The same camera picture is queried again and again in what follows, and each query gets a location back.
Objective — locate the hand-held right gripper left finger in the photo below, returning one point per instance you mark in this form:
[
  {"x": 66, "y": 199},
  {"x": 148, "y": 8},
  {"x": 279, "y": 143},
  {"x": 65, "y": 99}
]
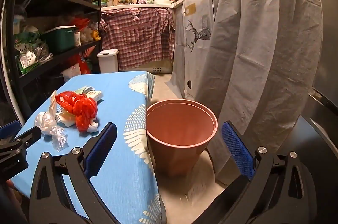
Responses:
[{"x": 101, "y": 147}]

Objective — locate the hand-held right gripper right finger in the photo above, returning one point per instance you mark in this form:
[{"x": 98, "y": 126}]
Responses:
[{"x": 237, "y": 147}]

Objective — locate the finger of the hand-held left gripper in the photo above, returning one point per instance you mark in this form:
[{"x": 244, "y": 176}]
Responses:
[
  {"x": 9, "y": 130},
  {"x": 29, "y": 135}
]

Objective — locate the white plastic bag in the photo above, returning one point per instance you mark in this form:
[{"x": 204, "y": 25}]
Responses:
[{"x": 45, "y": 122}]

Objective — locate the small white tissue ball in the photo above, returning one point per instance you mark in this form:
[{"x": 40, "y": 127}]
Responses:
[{"x": 92, "y": 127}]

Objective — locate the clear plastic wrapper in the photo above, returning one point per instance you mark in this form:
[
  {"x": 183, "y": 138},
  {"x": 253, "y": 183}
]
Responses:
[{"x": 59, "y": 138}]

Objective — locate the white plastic strip wrapper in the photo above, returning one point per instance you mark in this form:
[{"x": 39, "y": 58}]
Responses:
[{"x": 52, "y": 107}]

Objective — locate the red plastic bag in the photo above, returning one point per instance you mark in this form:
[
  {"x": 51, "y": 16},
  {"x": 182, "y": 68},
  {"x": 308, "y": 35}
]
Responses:
[{"x": 84, "y": 110}]

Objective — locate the white paper piece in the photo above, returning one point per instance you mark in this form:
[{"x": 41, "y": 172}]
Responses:
[{"x": 66, "y": 118}]

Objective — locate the white tissue packet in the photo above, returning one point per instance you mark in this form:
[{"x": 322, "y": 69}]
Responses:
[{"x": 97, "y": 97}]

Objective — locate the pink plastic bin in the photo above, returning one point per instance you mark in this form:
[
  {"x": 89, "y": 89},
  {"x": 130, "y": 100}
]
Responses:
[{"x": 179, "y": 158}]

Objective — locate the blue patterned tablecloth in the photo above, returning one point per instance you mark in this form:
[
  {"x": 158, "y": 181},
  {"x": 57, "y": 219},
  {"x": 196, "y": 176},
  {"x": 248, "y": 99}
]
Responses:
[{"x": 118, "y": 107}]

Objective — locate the green packet with white label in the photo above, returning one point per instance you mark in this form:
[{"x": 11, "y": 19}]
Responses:
[{"x": 26, "y": 61}]

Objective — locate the red and white sack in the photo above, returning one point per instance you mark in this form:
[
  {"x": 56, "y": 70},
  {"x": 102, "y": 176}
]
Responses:
[{"x": 78, "y": 68}]

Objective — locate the clear food bag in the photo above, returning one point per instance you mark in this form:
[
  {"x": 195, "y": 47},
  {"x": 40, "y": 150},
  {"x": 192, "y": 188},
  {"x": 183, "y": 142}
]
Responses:
[{"x": 43, "y": 52}]

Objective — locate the white pedal bin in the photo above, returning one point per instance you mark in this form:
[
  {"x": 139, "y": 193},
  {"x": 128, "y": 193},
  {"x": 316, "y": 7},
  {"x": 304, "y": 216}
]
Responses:
[{"x": 108, "y": 62}]

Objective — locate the dark grey appliance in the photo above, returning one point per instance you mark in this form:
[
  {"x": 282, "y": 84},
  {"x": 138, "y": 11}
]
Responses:
[{"x": 322, "y": 121}]

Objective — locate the green snack bag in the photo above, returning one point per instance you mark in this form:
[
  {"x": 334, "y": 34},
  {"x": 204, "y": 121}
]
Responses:
[{"x": 26, "y": 43}]

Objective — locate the white deer print cloth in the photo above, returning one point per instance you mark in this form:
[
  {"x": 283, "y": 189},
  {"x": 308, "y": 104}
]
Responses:
[{"x": 200, "y": 60}]

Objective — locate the grey cloth curtain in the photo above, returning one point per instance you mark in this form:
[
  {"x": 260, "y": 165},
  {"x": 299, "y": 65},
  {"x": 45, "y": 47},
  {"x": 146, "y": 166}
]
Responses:
[{"x": 264, "y": 55}]

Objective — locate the cream vented cabinet base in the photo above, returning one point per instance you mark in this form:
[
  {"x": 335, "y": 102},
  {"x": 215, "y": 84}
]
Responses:
[{"x": 161, "y": 66}]

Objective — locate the green storage box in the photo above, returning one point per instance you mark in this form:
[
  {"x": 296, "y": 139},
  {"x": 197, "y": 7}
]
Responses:
[{"x": 62, "y": 40}]

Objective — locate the jar with white label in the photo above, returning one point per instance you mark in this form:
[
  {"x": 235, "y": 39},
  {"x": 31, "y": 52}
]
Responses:
[{"x": 78, "y": 39}]

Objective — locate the grey plastic bag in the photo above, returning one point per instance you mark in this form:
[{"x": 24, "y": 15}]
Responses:
[{"x": 22, "y": 15}]

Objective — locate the red plaid shirt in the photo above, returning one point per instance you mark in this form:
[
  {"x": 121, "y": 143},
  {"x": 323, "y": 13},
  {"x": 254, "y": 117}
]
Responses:
[{"x": 137, "y": 36}]

